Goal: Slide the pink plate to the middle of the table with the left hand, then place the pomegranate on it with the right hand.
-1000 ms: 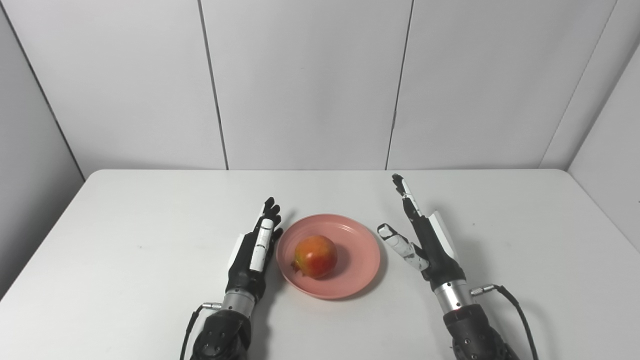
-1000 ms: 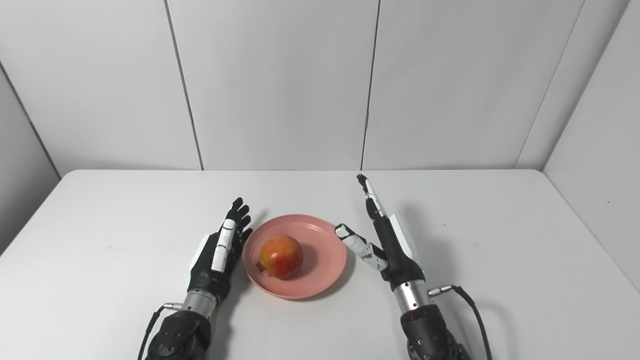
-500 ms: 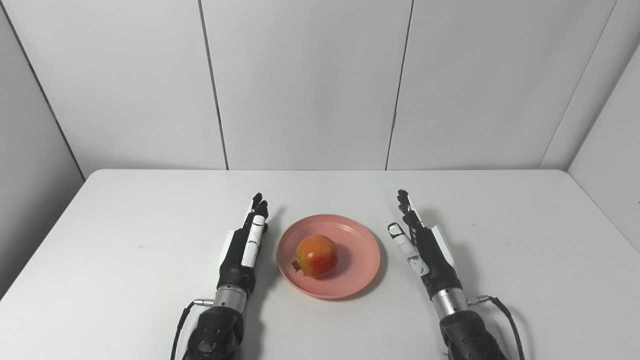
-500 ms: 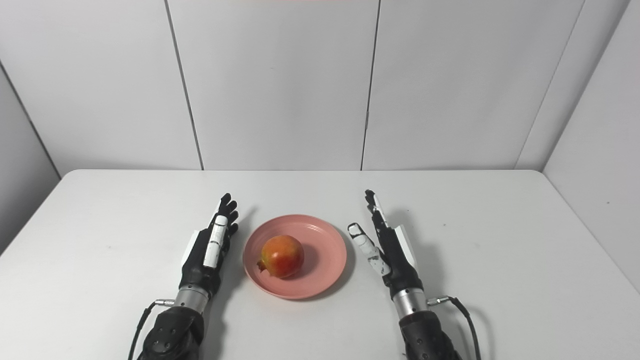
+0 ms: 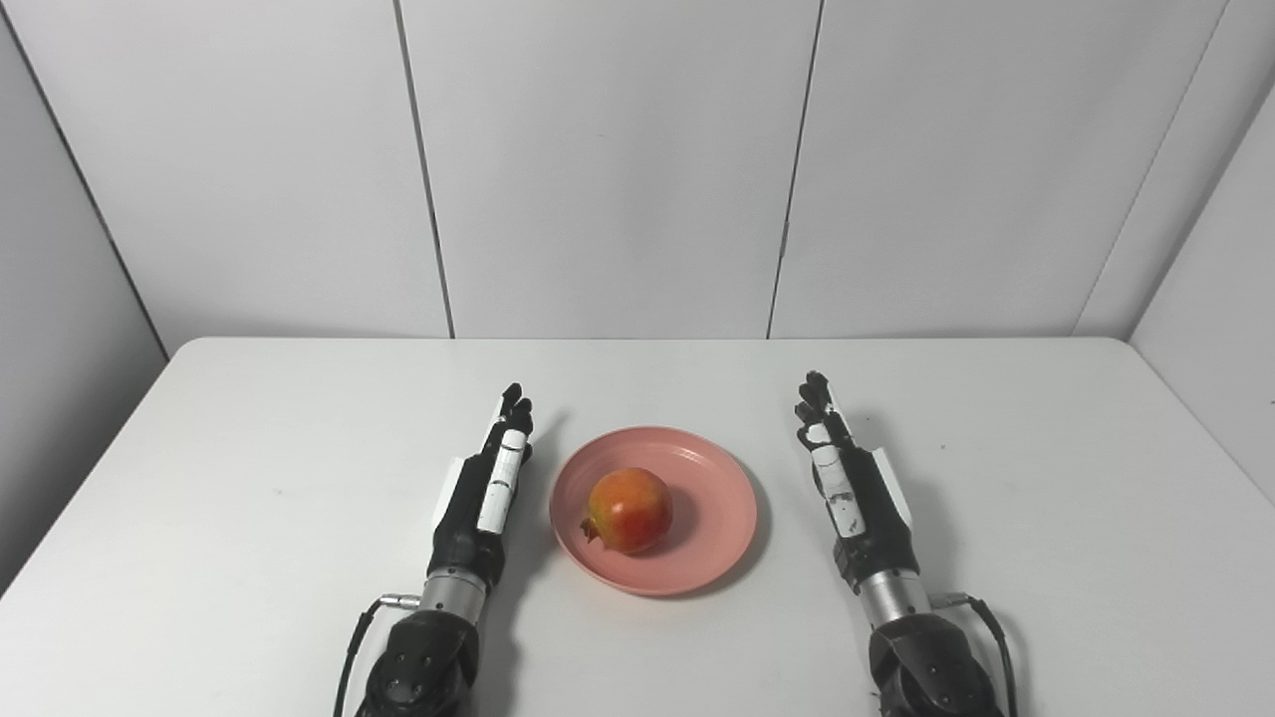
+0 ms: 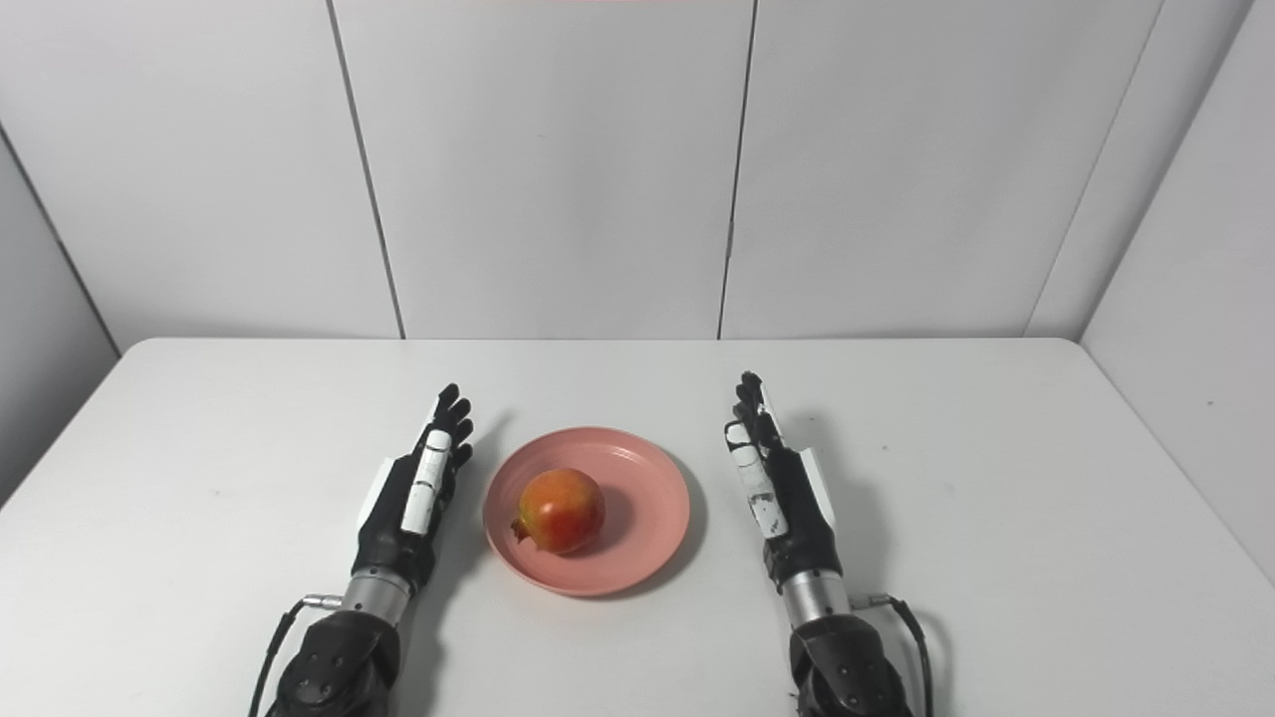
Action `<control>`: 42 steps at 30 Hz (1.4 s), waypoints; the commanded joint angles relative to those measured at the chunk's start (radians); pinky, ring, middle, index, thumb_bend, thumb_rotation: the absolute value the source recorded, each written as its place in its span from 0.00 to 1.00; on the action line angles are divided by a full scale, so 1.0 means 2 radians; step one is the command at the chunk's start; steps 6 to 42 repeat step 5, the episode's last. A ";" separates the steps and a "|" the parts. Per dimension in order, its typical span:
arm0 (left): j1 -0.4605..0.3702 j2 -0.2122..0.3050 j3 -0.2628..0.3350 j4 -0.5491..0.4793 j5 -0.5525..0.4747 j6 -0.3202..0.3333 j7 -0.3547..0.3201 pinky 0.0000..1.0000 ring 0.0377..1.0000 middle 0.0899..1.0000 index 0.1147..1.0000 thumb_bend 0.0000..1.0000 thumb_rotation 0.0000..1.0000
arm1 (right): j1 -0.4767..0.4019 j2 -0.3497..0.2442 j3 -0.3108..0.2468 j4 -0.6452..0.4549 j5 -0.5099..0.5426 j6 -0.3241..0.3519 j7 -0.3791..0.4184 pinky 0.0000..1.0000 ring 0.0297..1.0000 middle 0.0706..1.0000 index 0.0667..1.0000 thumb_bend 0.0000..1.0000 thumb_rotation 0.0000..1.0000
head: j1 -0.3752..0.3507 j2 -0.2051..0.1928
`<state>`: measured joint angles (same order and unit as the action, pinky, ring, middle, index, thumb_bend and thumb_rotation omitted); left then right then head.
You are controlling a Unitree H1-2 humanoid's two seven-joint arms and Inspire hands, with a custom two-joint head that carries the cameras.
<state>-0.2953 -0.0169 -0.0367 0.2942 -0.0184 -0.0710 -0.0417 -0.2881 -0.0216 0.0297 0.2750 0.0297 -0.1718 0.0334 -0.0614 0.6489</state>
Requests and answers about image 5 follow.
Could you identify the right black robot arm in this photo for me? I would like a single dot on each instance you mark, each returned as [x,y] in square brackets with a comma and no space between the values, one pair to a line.
[926,662]

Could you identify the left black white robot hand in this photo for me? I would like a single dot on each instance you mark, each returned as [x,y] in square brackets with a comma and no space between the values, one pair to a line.
[463,523]

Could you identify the red yellow pomegranate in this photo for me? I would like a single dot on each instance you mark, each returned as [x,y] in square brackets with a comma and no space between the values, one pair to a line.
[630,510]

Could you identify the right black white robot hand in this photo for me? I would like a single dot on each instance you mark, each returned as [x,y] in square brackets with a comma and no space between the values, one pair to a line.
[877,523]

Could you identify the pink plate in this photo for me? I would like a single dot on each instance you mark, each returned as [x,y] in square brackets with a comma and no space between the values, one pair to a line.
[712,508]

